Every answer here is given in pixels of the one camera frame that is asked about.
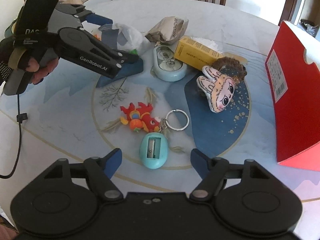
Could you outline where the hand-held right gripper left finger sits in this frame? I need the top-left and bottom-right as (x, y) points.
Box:
(37, 148), (124, 202)

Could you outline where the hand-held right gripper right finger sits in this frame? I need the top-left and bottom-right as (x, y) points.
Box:
(190, 149), (277, 202)

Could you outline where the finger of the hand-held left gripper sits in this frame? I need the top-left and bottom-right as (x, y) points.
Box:
(84, 33), (145, 89)
(51, 3), (113, 30)

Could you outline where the white plastic bag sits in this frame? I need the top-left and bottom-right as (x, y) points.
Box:
(99, 23), (150, 55)

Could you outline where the blue egg-shaped pencil sharpener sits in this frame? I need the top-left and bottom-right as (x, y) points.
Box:
(139, 132), (168, 169)

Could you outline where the brown paper bag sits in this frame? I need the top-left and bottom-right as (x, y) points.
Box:
(144, 16), (190, 46)

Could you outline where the yellow cardboard box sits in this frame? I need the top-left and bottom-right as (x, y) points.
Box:
(174, 36), (224, 69)

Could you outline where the red cardboard box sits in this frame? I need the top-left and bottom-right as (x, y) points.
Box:
(265, 21), (320, 172)

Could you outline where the person's left hand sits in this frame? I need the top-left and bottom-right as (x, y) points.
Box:
(0, 36), (60, 85)

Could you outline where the light blue oval container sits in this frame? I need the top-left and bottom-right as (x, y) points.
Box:
(151, 45), (188, 82)

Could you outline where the plush bunny-eared doll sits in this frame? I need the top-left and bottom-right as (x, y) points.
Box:
(196, 65), (237, 113)

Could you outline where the grey plastic bag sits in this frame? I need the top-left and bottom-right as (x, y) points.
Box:
(300, 19), (320, 38)

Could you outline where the white door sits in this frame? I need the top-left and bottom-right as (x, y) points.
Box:
(277, 0), (309, 27)

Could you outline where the red dragon keychain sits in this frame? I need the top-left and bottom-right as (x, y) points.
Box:
(120, 102), (190, 133)

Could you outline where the black cable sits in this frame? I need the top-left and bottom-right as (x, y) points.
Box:
(0, 92), (28, 179)

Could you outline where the brown frilled hair tie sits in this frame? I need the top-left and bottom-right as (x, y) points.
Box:
(199, 57), (248, 97)

